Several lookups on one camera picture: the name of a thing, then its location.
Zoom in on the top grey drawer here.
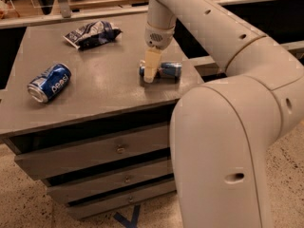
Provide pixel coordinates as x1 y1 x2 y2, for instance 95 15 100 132
15 123 169 180

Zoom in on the blue pepsi can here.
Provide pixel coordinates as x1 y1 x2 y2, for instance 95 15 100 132
28 64 71 103

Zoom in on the grey metal railing frame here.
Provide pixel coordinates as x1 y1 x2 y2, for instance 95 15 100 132
0 0 304 85

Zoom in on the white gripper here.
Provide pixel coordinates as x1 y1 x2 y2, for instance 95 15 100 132
143 23 174 83

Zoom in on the crumpled blue chip bag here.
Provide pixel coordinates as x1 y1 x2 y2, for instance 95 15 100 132
64 21 122 50

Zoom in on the grey drawer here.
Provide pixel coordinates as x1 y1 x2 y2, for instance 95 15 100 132
15 123 169 180
67 178 176 219
47 158 172 203

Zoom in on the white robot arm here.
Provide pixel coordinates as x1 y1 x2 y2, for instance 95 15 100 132
147 0 304 228

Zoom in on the middle grey drawer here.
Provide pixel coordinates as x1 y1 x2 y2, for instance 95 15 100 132
47 158 172 203

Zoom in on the red bull can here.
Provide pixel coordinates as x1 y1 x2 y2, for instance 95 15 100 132
139 59 183 80

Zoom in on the bottom grey drawer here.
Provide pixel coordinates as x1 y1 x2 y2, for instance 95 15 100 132
67 178 176 219

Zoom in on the grey drawer cabinet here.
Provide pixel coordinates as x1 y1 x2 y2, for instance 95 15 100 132
0 12 205 220

